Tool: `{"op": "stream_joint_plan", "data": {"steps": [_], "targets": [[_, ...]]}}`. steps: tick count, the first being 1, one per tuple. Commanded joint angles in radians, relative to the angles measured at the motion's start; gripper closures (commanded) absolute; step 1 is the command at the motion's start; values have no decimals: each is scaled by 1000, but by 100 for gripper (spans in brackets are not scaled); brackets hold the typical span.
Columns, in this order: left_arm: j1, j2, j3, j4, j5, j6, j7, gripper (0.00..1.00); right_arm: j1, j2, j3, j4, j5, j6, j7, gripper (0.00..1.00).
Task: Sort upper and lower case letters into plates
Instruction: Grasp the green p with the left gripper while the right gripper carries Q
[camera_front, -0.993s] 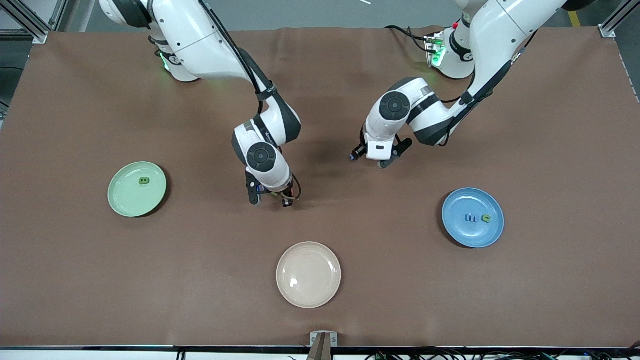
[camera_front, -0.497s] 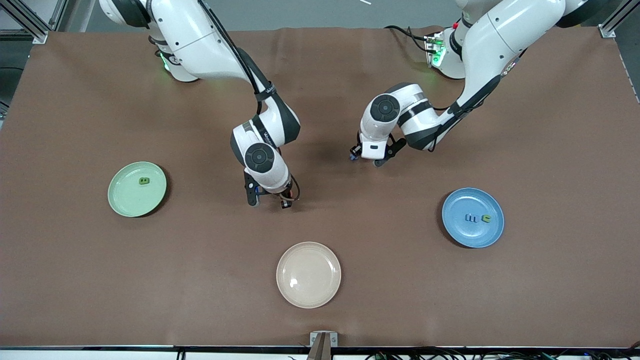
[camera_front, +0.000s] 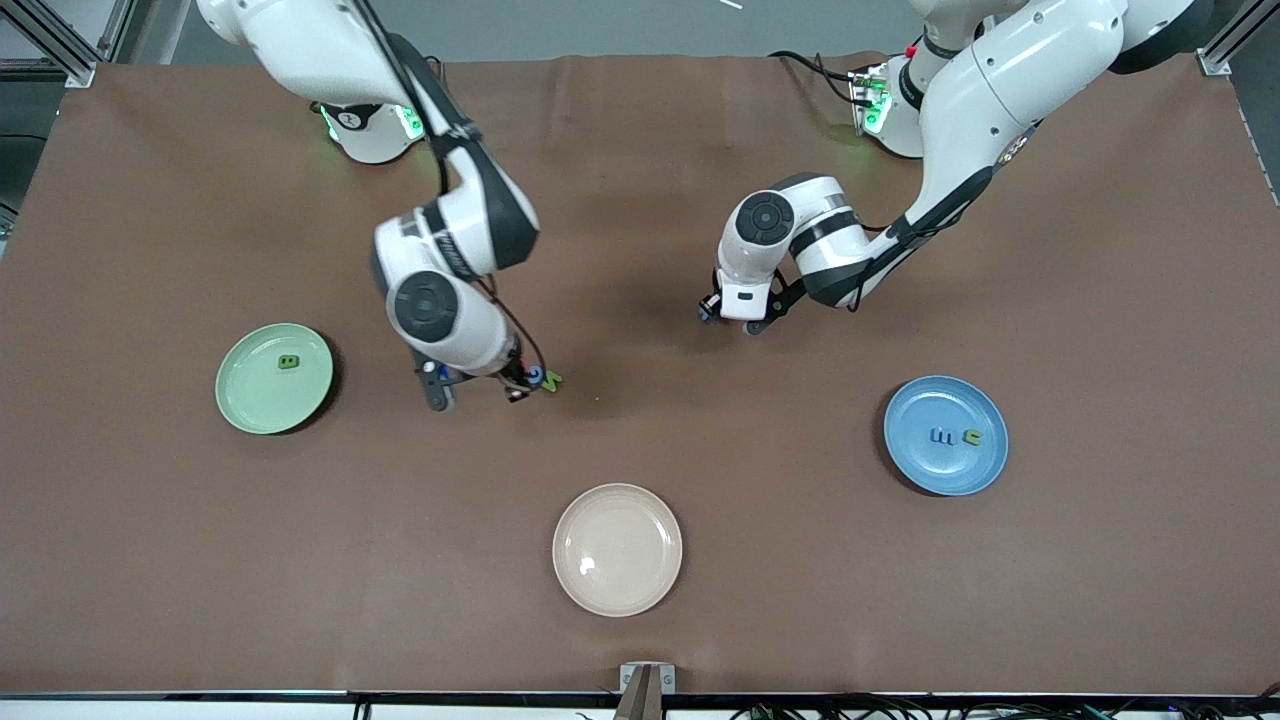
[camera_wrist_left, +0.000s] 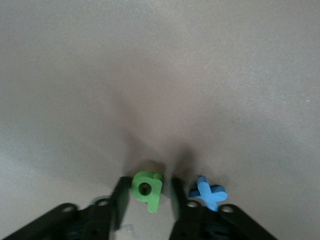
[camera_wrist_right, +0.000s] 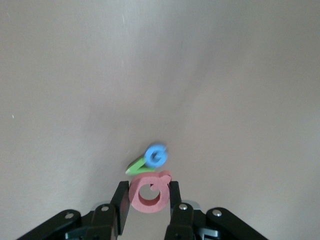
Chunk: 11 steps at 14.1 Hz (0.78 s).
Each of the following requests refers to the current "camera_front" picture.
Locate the green capital letter N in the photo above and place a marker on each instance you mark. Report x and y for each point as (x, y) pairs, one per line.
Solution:
(553, 381)

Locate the blue lowercase letter m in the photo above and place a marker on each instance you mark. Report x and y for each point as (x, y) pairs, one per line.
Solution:
(942, 436)

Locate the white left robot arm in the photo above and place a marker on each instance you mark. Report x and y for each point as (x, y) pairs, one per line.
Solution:
(1000, 90)

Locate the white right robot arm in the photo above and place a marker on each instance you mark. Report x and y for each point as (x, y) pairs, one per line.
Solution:
(300, 40)

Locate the light green plate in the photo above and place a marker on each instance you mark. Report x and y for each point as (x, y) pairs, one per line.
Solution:
(260, 395)

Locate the beige plate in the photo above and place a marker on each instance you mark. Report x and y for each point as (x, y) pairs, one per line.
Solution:
(617, 550)

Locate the metal base connector plate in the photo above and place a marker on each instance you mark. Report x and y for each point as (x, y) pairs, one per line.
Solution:
(410, 122)
(868, 105)

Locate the blue plate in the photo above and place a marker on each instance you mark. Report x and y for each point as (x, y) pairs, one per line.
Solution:
(946, 470)

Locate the brown table mat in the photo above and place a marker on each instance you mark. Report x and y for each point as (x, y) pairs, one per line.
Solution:
(200, 600)

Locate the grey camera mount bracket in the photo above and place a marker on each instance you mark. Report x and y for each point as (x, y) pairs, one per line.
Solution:
(646, 680)

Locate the aluminium frame profile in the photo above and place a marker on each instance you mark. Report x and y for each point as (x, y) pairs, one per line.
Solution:
(1218, 62)
(50, 40)

